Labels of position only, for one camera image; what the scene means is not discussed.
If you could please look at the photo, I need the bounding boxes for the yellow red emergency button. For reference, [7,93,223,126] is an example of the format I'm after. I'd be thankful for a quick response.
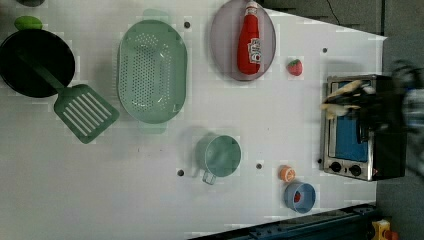
[372,219,399,240]

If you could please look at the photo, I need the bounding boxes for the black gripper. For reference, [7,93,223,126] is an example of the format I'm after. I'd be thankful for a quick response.
[347,78,405,132]

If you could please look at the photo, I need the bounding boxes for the green measuring cup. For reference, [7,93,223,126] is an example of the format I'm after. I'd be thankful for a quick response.
[195,134,242,185]

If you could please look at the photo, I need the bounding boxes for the blue small bowl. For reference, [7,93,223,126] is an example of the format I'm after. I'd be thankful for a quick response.
[283,182,316,214]

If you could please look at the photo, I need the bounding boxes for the red plush ketchup bottle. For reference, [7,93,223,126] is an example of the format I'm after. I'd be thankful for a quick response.
[237,0,262,75]

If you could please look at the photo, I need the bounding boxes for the yellow plush peeled banana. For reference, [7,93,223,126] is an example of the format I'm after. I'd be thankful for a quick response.
[321,80,376,120]

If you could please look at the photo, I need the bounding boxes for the green slotted spatula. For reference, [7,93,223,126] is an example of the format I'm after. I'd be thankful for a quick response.
[18,53,119,144]

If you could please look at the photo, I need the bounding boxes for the plush strawberry on table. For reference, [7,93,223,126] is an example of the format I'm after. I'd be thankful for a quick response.
[286,59,303,76]

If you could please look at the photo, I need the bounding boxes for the green perforated colander basket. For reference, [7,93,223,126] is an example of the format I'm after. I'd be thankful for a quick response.
[117,9,188,134]

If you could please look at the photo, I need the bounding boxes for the green lime toy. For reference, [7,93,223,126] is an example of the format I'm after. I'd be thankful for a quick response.
[14,16,43,30]

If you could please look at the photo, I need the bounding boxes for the small strawberry in bowl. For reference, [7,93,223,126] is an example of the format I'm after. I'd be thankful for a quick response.
[294,191,301,203]

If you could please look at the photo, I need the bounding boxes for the silver black toaster oven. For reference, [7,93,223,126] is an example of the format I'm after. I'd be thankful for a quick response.
[321,74,407,181]

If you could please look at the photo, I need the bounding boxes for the black round pan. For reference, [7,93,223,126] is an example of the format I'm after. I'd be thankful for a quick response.
[0,29,76,98]

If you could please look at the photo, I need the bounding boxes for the plush orange slice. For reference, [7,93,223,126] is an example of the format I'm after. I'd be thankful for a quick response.
[279,165,296,183]

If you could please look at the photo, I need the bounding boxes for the grey oval plate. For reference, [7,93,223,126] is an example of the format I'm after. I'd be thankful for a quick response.
[209,0,276,81]

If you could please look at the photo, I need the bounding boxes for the blue metal frame rail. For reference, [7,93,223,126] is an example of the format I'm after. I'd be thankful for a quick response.
[191,204,380,240]

